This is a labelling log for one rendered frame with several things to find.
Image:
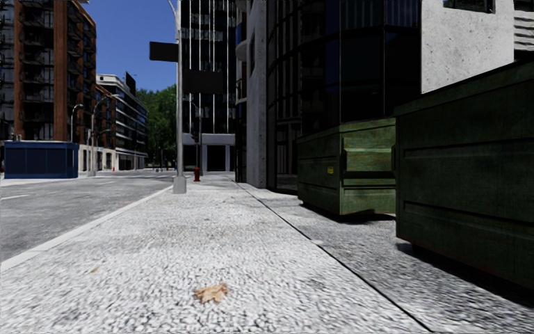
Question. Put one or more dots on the red fire hydrant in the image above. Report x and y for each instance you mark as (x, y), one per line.
(197, 174)

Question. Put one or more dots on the green dumpster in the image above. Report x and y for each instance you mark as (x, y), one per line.
(467, 167)
(350, 167)

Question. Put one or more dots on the grey street lamp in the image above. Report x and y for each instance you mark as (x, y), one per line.
(92, 137)
(72, 121)
(180, 125)

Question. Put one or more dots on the trees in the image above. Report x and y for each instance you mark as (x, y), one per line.
(160, 121)

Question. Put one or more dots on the glass tower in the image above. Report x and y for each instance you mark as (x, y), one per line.
(208, 62)

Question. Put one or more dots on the pale concrete glass building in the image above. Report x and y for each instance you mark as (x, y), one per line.
(333, 62)

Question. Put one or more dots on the dry brown leaf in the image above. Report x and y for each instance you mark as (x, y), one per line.
(212, 293)

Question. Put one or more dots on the blue booth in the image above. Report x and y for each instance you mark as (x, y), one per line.
(39, 160)

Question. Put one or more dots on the red brick building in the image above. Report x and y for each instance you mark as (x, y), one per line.
(46, 71)

